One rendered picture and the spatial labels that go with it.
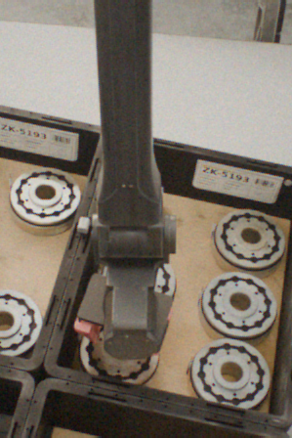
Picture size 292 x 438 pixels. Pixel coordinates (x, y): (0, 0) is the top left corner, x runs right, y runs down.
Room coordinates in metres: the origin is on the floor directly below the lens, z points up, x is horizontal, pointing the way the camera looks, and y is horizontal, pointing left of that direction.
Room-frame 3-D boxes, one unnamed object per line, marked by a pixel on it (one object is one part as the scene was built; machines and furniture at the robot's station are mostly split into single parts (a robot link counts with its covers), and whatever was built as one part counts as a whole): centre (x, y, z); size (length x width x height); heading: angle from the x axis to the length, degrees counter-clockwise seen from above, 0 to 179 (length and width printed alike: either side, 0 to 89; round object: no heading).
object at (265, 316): (0.62, -0.15, 0.86); 0.10 x 0.10 x 0.01
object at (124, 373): (0.52, 0.00, 0.86); 0.10 x 0.10 x 0.01
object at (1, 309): (0.54, 0.16, 0.86); 0.05 x 0.05 x 0.01
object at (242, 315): (0.62, -0.15, 0.86); 0.05 x 0.05 x 0.01
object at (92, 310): (0.53, 0.00, 0.98); 0.10 x 0.07 x 0.07; 81
